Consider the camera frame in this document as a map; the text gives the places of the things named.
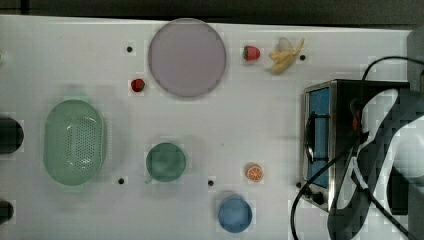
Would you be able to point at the red ketchup bottle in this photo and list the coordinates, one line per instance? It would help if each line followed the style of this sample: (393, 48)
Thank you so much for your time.
(356, 122)

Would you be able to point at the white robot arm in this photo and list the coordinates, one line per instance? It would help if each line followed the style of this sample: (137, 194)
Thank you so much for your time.
(391, 141)

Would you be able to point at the black toaster oven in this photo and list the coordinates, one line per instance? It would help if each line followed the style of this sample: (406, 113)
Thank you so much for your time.
(327, 136)

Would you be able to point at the green cup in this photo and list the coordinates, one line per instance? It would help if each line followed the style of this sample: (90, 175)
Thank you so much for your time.
(165, 162)

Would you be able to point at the orange slice toy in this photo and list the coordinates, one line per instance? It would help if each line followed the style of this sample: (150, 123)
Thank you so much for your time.
(254, 173)

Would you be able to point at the grey round plate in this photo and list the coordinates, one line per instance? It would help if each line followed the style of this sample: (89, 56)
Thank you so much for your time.
(187, 58)

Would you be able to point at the large red strawberry toy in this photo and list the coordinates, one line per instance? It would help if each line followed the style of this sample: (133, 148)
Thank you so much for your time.
(251, 53)

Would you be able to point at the small red strawberry toy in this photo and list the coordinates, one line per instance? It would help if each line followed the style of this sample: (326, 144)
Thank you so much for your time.
(137, 85)

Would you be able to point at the peeled banana toy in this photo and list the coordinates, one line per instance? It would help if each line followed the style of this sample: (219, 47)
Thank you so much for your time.
(285, 54)

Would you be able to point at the blue round bowl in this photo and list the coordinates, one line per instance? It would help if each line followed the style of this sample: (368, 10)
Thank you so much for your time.
(234, 214)

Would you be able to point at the green perforated colander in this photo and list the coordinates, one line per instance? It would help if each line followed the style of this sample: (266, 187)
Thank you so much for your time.
(74, 142)

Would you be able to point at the black cylinder at left edge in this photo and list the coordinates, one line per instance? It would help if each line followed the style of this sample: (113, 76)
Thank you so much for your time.
(11, 135)

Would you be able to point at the black object at lower left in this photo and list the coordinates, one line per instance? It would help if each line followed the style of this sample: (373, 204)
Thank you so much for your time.
(6, 211)

